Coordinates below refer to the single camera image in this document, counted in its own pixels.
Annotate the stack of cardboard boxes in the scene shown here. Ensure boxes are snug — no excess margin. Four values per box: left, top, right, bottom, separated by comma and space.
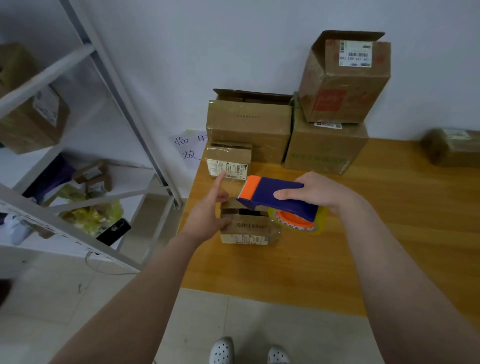
204, 30, 393, 181

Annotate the white perforated clog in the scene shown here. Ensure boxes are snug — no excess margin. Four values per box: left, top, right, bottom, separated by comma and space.
267, 345, 292, 364
208, 337, 235, 364

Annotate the yellow plastic bag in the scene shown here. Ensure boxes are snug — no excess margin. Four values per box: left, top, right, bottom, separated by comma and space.
63, 198, 125, 235

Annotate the blue orange tape dispenser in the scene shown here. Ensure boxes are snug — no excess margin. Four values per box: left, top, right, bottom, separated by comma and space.
237, 175, 324, 232

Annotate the small open-flap cardboard box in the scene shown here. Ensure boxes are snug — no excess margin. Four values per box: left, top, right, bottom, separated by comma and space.
219, 198, 282, 246

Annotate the person's right forearm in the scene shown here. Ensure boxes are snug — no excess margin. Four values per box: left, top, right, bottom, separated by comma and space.
337, 195, 480, 364

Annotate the person's left forearm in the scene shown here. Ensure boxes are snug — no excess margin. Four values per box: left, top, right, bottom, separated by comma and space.
48, 228, 204, 364

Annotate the grey metal shelf rack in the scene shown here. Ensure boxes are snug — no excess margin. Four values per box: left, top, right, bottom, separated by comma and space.
0, 0, 185, 273

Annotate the white plastic bag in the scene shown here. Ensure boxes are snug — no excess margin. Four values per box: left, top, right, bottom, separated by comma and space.
0, 213, 33, 245

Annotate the black mobile phone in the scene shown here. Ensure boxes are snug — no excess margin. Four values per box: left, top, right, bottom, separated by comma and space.
96, 217, 132, 247

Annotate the thin white cable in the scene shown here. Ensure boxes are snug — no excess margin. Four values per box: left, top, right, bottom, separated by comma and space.
84, 251, 140, 277

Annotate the person's right hand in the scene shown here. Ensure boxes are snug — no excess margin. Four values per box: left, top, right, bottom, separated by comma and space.
273, 171, 355, 216

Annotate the person's left hand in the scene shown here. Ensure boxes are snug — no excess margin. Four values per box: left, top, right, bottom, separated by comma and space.
180, 172, 232, 245

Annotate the large worn shelf carton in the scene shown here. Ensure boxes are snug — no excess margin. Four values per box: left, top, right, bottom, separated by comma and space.
0, 42, 70, 155

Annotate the wooden table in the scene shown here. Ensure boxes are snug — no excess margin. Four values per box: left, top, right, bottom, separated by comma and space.
180, 137, 480, 327

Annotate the white paper wall sign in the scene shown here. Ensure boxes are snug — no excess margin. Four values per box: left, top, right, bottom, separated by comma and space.
171, 129, 207, 170

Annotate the box barcode label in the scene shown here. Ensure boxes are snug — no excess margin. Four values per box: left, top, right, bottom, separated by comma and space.
421, 127, 480, 168

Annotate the small open carton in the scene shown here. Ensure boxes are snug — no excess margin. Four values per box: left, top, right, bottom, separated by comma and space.
73, 161, 114, 195

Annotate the dark blue bag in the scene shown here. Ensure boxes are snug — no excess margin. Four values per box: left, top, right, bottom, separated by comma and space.
22, 153, 76, 204

